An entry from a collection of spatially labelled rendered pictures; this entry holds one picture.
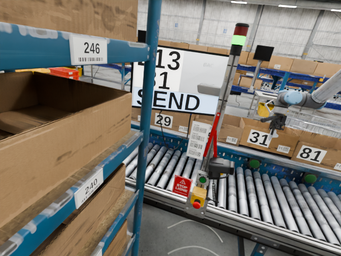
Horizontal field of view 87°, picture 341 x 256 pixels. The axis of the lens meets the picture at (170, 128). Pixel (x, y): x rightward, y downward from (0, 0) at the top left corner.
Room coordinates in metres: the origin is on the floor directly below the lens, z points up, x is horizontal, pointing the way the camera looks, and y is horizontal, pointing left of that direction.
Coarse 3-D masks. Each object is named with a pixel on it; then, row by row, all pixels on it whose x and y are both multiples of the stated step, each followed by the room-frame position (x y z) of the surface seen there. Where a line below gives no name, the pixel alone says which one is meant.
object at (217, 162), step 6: (210, 162) 0.73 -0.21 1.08; (216, 162) 0.72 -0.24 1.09; (222, 162) 0.72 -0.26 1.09; (228, 162) 0.73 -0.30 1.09; (210, 168) 0.71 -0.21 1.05; (216, 168) 0.71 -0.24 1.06; (222, 168) 0.70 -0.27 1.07; (228, 168) 0.69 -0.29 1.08; (216, 174) 0.72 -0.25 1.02; (222, 174) 0.72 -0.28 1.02
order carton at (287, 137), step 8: (248, 120) 1.59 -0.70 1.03; (256, 120) 1.57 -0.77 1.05; (248, 128) 1.32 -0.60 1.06; (256, 128) 1.30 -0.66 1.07; (264, 128) 1.55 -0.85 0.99; (288, 128) 1.47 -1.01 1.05; (248, 136) 1.31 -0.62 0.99; (280, 136) 1.26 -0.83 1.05; (288, 136) 1.25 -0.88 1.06; (296, 136) 1.24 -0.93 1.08; (248, 144) 1.29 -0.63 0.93; (272, 144) 1.26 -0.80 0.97; (280, 144) 1.25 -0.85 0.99; (288, 144) 1.24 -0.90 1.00; (296, 144) 1.23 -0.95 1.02; (280, 152) 1.24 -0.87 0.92; (288, 152) 1.23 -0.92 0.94
